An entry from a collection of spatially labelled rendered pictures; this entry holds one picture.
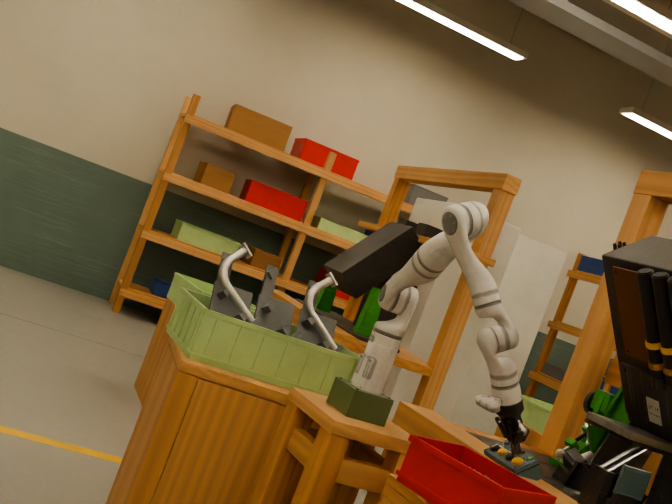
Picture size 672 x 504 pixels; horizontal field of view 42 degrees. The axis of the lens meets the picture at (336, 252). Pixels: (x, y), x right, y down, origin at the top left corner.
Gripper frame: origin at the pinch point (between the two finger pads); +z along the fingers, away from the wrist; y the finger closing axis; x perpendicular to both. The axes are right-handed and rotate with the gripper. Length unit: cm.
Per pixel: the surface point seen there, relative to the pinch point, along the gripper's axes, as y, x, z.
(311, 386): 84, 25, -1
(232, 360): 85, 49, -18
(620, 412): -5.4, -30.6, -1.0
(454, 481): -15.2, 26.7, -7.7
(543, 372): 563, -383, 277
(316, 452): 30, 44, -4
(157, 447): 80, 80, 0
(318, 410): 37, 39, -13
